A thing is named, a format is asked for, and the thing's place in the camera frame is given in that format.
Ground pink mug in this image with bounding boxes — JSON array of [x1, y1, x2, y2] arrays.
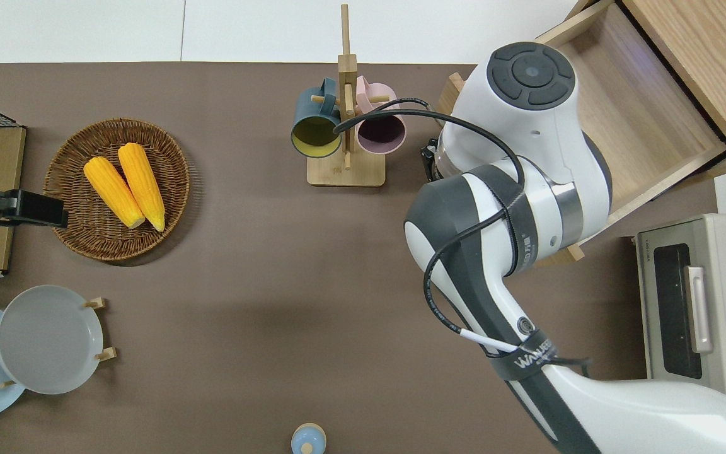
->
[[355, 76, 407, 155]]

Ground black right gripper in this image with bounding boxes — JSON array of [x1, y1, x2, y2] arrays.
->
[[420, 139, 444, 185]]

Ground wooden plate rack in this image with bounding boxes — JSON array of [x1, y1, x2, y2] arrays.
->
[[0, 298, 117, 388]]

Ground grey plate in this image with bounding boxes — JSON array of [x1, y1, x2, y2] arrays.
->
[[0, 285, 104, 395]]

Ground brown table mat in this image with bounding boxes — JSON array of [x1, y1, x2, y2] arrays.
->
[[0, 62, 723, 454]]

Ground cream oven door handle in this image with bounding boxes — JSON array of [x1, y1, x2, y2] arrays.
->
[[684, 266, 714, 354]]

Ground light wooden drawer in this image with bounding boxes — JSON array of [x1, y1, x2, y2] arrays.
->
[[437, 0, 726, 264]]

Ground brown wicker basket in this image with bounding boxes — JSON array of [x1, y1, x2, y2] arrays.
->
[[43, 118, 191, 262]]

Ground black printed arm strap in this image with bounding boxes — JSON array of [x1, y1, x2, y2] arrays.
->
[[488, 329, 560, 383], [486, 165, 541, 277]]

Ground light wooden cabinet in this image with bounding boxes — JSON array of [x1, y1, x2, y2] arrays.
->
[[615, 0, 726, 180]]

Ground wooden mug rack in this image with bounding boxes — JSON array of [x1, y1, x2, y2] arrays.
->
[[307, 3, 386, 187]]

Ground teal mug yellow inside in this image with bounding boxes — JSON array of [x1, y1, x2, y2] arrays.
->
[[291, 78, 343, 158]]

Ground yellow corn cob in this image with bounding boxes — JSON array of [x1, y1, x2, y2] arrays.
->
[[83, 156, 146, 229], [118, 143, 166, 232]]

